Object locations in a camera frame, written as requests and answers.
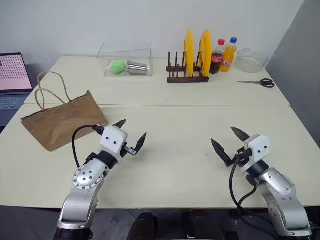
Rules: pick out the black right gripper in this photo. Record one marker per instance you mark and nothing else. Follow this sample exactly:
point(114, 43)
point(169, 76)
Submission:
point(243, 156)

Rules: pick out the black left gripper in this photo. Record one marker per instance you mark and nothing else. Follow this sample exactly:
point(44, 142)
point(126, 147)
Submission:
point(126, 150)

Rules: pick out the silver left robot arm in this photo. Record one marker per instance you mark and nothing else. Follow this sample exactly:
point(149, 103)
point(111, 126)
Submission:
point(85, 180)

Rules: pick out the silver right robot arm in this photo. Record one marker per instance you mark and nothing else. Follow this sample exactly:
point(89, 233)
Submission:
point(280, 185)

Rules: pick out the brown paper bag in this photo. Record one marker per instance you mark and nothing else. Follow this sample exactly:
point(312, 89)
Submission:
point(65, 120)

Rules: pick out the stainless steel cup stack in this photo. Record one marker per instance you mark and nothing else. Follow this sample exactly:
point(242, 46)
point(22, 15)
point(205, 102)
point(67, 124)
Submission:
point(137, 68)

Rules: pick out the green ball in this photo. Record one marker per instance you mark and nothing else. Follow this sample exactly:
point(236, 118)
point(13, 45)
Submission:
point(118, 67)

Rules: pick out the dark wooden plate rack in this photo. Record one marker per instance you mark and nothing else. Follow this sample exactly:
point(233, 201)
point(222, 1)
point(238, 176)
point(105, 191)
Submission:
point(187, 79)

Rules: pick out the clear plastic box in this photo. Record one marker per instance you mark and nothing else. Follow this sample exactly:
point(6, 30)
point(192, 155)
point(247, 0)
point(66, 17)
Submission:
point(140, 53)

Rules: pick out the cola bottle red cap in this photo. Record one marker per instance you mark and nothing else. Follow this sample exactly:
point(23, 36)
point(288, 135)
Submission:
point(216, 60)

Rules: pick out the orange soda bottle blue cap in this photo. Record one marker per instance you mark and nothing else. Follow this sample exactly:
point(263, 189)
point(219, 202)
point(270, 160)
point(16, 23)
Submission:
point(228, 58)

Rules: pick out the clear glass bowl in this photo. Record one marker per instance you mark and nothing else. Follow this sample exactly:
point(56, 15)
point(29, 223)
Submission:
point(251, 61)

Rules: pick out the dark rounded shape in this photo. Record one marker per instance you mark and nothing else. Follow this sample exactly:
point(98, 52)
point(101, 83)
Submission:
point(143, 226)
point(202, 225)

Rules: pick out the yellow plate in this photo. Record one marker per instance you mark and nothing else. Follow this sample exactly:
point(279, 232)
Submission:
point(189, 50)
point(206, 50)

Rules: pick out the grey laptop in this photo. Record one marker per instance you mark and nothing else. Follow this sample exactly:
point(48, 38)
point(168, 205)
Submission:
point(12, 72)

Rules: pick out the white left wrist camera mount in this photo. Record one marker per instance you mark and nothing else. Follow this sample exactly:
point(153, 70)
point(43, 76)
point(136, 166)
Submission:
point(112, 140)

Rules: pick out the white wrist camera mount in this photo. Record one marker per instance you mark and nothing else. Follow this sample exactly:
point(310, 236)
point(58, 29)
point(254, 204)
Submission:
point(112, 140)
point(260, 147)

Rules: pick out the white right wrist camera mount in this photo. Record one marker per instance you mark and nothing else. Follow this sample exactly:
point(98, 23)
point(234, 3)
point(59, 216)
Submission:
point(260, 147)

